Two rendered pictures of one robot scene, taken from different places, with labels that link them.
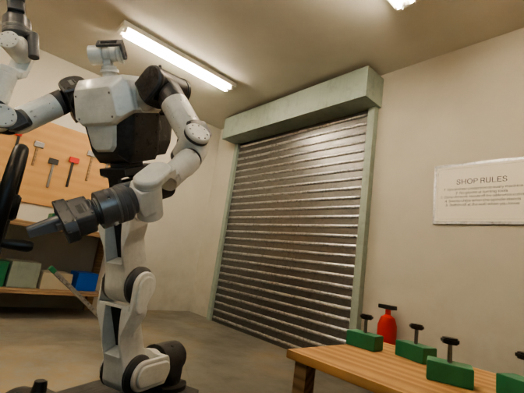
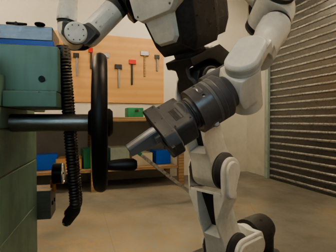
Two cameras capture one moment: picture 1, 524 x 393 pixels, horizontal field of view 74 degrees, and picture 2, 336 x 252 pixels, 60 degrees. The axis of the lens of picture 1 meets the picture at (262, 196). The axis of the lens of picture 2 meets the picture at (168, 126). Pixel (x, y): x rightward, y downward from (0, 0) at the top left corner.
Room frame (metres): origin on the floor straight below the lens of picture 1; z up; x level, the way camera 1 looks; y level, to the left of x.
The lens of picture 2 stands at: (0.26, 0.20, 0.82)
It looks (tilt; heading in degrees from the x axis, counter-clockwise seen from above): 1 degrees down; 22
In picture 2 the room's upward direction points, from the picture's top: straight up
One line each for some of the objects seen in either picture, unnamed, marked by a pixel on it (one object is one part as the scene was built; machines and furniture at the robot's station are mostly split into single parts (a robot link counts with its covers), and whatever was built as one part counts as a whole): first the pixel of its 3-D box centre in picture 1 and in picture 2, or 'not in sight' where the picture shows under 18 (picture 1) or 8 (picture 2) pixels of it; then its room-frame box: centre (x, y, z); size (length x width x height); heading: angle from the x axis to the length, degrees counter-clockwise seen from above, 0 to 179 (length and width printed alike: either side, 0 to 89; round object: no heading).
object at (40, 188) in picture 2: not in sight; (31, 201); (0.89, 0.88, 0.58); 0.12 x 0.08 x 0.08; 124
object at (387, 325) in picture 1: (386, 346); not in sight; (2.73, -1.08, 0.30); 0.19 x 0.18 x 0.60; 131
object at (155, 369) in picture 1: (135, 368); (232, 243); (1.53, 0.41, 0.28); 0.21 x 0.20 x 0.13; 154
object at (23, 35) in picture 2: not in sight; (31, 40); (0.74, 0.71, 0.99); 0.13 x 0.11 x 0.06; 34
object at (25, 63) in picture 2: not in sight; (30, 73); (0.73, 0.71, 0.91); 0.15 x 0.14 x 0.09; 34
